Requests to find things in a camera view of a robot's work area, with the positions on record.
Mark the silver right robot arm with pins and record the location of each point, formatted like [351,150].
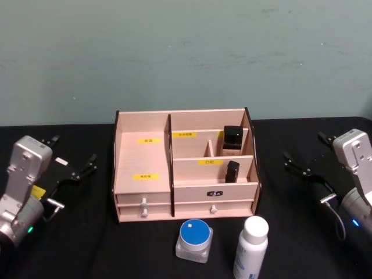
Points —
[356,162]

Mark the black lipstick tube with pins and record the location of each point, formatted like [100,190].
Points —
[232,172]

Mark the clear jar with blue lid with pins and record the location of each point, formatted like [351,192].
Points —
[194,235]

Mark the pale wooden desk organizer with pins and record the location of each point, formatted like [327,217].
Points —
[145,157]

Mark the short wooden drawer with knob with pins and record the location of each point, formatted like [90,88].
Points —
[128,198]
[129,212]

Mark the black table cloth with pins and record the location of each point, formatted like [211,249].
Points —
[87,250]

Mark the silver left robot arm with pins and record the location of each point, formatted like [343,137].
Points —
[20,174]

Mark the wide wooden drawer with knob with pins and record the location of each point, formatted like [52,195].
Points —
[232,207]

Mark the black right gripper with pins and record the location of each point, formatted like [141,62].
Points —
[327,177]

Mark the white bottle with white cap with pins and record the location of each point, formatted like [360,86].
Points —
[251,250]

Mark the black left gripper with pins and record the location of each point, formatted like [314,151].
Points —
[59,171]

